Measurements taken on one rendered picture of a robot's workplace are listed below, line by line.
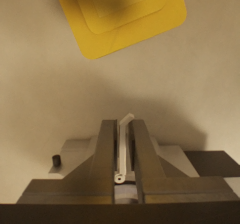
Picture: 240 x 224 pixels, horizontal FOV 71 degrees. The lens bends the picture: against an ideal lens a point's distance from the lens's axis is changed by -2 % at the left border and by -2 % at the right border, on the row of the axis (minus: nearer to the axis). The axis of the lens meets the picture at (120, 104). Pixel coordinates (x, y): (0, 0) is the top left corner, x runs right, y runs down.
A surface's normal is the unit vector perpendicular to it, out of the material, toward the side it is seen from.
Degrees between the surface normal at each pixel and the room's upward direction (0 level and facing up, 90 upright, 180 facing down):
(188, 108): 0
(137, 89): 0
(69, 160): 90
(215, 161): 90
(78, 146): 90
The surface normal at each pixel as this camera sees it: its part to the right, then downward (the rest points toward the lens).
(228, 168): 0.00, -0.96
